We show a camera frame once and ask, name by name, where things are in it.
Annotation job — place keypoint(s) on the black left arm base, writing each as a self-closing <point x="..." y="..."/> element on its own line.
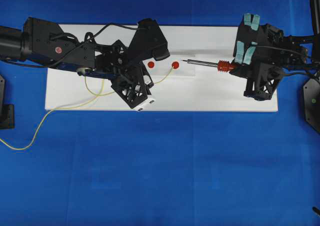
<point x="7" y="114"/>

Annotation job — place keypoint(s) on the red dot mark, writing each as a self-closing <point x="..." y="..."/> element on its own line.
<point x="175" y="65"/>
<point x="151" y="64"/>

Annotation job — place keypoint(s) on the red dot mark middle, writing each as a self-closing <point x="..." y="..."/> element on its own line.
<point x="151" y="64"/>

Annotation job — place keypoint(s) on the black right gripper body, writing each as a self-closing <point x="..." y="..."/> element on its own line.
<point x="275" y="48"/>

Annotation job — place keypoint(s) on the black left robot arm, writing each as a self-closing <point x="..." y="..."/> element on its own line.
<point x="45" y="45"/>

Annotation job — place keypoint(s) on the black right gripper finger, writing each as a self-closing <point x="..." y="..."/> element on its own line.
<point x="262" y="79"/>
<point x="246" y="39"/>

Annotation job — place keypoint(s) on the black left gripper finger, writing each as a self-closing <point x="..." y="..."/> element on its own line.
<point x="133" y="86"/>
<point x="148" y="42"/>

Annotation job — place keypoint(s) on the white paper sheet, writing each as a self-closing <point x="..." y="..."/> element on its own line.
<point x="191" y="87"/>

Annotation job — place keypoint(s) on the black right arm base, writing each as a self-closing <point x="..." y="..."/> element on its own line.
<point x="311" y="96"/>

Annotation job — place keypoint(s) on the red handled soldering iron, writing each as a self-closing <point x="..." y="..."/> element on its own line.
<point x="222" y="65"/>

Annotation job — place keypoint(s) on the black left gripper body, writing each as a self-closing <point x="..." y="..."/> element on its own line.
<point x="113" y="61"/>

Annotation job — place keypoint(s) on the blue table cloth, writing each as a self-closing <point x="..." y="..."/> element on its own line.
<point x="96" y="168"/>

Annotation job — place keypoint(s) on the red dot mark right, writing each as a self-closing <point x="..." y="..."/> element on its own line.
<point x="175" y="65"/>

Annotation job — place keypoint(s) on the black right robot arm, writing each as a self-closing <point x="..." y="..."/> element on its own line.
<point x="313" y="69"/>

